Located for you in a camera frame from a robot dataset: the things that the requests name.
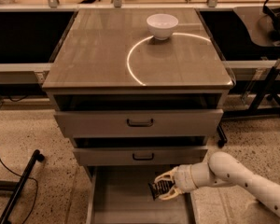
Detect bottom drawer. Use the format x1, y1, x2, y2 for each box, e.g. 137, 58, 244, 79
86, 165, 198, 224

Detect black floor cable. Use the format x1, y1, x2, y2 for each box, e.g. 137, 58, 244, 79
0, 142, 39, 224

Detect black table frame right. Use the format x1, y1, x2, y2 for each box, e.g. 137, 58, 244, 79
223, 58, 280, 119

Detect black middle drawer handle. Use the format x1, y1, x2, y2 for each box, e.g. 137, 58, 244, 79
132, 153, 155, 161

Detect black stand leg left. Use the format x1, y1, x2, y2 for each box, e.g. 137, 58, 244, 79
0, 149, 45, 224

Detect top drawer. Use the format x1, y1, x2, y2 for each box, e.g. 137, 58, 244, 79
55, 94, 223, 138

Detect drawer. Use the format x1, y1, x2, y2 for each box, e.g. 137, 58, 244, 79
55, 94, 223, 138
73, 137, 207, 166
86, 165, 198, 224

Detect black drawer handle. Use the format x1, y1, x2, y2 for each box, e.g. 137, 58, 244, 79
126, 119, 154, 127
132, 153, 155, 161

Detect black rxbar chocolate bar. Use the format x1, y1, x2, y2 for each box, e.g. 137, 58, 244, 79
148, 181, 174, 200

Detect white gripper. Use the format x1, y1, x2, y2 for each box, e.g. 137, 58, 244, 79
154, 165, 197, 201

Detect white ceramic bowl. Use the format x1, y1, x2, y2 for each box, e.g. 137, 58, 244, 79
147, 14, 178, 40

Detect middle drawer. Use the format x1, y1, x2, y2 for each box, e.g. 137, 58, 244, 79
73, 137, 207, 166

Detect black top drawer handle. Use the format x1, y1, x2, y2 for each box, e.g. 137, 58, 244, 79
126, 119, 154, 127

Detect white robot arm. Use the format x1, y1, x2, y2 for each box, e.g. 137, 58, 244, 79
149, 151, 280, 217

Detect grey drawer cabinet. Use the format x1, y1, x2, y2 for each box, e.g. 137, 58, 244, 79
42, 7, 234, 179

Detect black caster leg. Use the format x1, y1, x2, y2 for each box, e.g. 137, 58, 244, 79
217, 125, 228, 147

